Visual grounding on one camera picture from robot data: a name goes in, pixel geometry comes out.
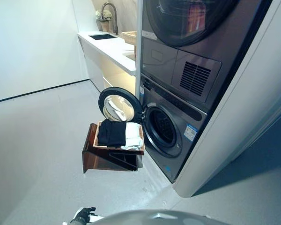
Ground white counter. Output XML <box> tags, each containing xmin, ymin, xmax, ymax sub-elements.
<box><xmin>77</xmin><ymin>31</ymin><xmax>138</xmax><ymax>92</ymax></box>

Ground wicker laundry basket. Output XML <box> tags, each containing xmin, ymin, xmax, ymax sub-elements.
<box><xmin>92</xmin><ymin>120</ymin><xmax>146</xmax><ymax>151</ymax></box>

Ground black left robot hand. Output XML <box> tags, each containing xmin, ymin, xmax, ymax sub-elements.
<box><xmin>70</xmin><ymin>207</ymin><xmax>97</xmax><ymax>225</ymax></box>

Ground wooden woven tray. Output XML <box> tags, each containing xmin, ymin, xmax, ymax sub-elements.
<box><xmin>121</xmin><ymin>30</ymin><xmax>138</xmax><ymax>45</ymax></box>

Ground grey robot torso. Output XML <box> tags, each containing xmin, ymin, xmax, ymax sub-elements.
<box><xmin>89</xmin><ymin>209</ymin><xmax>234</xmax><ymax>225</ymax></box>

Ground blue white energy label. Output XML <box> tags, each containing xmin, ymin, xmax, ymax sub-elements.
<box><xmin>184</xmin><ymin>124</ymin><xmax>198</xmax><ymax>142</ymax></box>

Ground grey front-load washing machine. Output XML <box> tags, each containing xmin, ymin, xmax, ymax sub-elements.
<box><xmin>140</xmin><ymin>73</ymin><xmax>208</xmax><ymax>184</ymax></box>

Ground potted white flowers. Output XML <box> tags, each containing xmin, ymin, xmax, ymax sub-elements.
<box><xmin>95</xmin><ymin>10</ymin><xmax>113</xmax><ymax>32</ymax></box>

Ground dark rectangular sink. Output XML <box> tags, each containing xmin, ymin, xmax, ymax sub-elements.
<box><xmin>88</xmin><ymin>33</ymin><xmax>119</xmax><ymax>41</ymax></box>

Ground round glass washer door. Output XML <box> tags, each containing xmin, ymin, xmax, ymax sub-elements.
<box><xmin>98</xmin><ymin>87</ymin><xmax>144</xmax><ymax>123</ymax></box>

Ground white garment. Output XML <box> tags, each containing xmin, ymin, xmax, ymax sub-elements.
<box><xmin>120</xmin><ymin>122</ymin><xmax>142</xmax><ymax>151</ymax></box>

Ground bronze arched faucet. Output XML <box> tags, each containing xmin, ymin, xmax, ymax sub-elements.
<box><xmin>101</xmin><ymin>2</ymin><xmax>119</xmax><ymax>36</ymax></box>

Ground black garment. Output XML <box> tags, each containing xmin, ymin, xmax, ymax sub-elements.
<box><xmin>97</xmin><ymin>120</ymin><xmax>127</xmax><ymax>148</ymax></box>

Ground brown acrylic stand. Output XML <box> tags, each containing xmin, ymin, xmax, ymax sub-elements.
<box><xmin>82</xmin><ymin>123</ymin><xmax>145</xmax><ymax>174</ymax></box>

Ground grey stacked dryer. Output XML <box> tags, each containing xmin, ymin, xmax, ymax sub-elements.
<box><xmin>140</xmin><ymin>0</ymin><xmax>274</xmax><ymax>104</ymax></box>

